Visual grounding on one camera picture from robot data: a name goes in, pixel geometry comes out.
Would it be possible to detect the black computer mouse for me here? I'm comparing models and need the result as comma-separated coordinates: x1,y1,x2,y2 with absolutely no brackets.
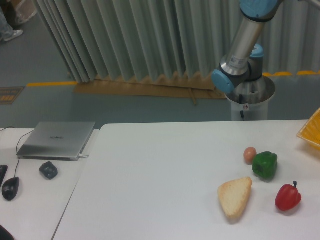
1,177,20,201

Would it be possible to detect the dark sleeved forearm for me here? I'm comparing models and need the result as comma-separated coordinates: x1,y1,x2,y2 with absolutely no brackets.
0,225,14,240

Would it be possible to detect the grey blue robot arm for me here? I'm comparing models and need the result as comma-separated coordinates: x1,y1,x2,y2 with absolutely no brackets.
211,0,320,94

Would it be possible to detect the green bell pepper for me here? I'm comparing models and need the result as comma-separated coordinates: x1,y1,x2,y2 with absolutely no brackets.
252,151,278,180

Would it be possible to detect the red bell pepper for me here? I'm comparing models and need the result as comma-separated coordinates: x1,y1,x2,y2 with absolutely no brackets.
275,180,302,212

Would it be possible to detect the brown cardboard sheet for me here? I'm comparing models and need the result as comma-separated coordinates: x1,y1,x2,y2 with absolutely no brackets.
73,71,226,105

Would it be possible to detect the grey pleated curtain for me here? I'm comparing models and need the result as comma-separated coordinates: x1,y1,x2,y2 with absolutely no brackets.
34,0,320,83

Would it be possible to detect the brown egg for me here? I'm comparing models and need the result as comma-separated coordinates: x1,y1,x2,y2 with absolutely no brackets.
243,147,257,165

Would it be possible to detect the toasted bread slice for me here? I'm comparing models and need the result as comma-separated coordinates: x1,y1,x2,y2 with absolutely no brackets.
217,177,253,220

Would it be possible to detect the silver closed laptop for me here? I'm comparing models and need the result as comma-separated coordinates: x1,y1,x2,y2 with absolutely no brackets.
17,121,96,161

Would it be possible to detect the black small controller device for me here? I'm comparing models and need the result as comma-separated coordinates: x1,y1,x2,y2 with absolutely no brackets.
39,161,59,180

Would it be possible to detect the yellow wicker basket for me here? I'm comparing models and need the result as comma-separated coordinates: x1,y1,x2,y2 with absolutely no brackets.
296,109,320,150

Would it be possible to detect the black keyboard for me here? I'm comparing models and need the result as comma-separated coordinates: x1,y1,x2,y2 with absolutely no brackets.
0,165,8,188

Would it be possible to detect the white sneaker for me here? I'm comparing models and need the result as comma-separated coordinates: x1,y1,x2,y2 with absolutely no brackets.
3,29,24,42

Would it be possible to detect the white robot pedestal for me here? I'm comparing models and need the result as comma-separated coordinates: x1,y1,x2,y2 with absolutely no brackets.
225,76,276,121

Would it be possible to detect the black mouse cable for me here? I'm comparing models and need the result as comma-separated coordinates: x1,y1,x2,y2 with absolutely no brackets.
13,129,34,179

